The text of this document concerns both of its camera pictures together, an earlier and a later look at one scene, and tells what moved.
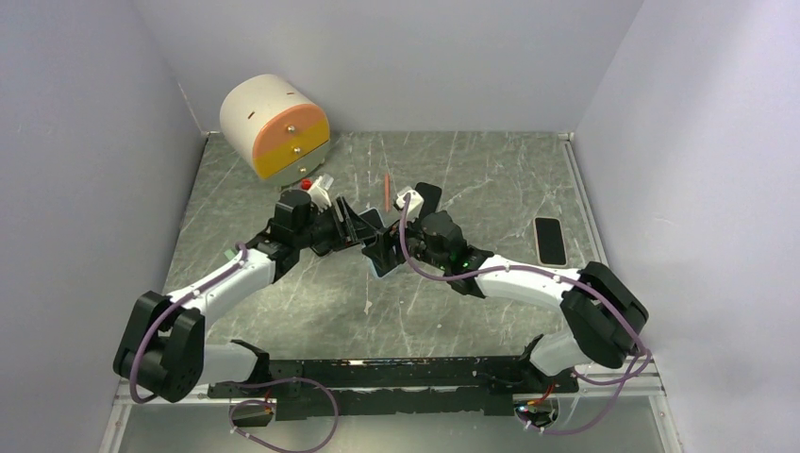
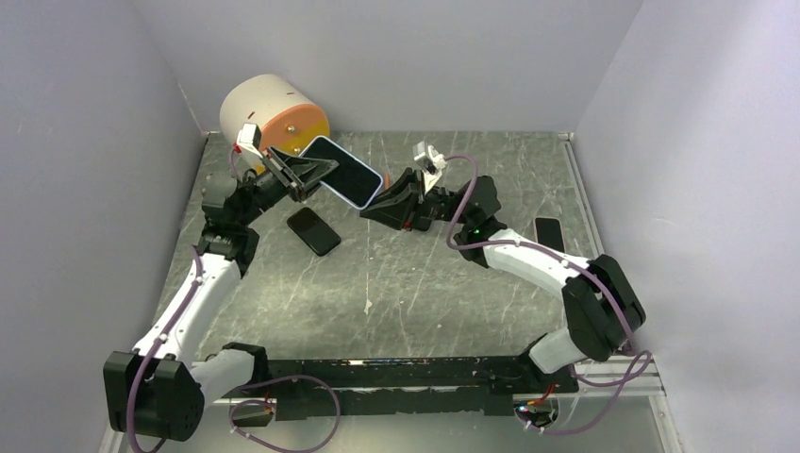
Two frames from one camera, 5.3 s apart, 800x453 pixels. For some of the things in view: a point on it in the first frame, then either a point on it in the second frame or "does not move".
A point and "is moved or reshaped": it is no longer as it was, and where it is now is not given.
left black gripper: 352,226 → 293,173
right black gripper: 411,225 → 395,208
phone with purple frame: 374,217 is moved or reshaped
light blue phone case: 384,252 → 352,178
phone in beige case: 550,241 does not move
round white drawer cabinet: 284,139 does not move
